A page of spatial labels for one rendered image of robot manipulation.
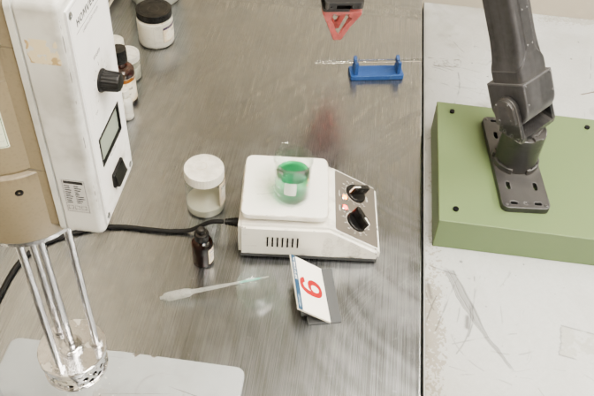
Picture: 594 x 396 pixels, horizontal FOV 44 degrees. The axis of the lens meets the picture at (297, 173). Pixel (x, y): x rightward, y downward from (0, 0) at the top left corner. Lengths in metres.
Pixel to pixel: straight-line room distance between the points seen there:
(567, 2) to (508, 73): 1.56
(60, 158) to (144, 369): 0.48
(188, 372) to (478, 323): 0.39
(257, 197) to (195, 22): 0.59
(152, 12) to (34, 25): 0.98
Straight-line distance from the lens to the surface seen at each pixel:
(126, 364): 0.97
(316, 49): 1.46
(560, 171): 1.21
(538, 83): 1.10
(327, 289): 1.04
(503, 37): 1.07
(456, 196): 1.11
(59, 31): 0.46
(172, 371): 0.96
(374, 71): 1.40
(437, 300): 1.06
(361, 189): 1.09
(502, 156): 1.15
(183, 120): 1.29
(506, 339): 1.04
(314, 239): 1.03
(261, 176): 1.06
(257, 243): 1.04
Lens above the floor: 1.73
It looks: 44 degrees down
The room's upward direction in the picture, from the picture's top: 4 degrees clockwise
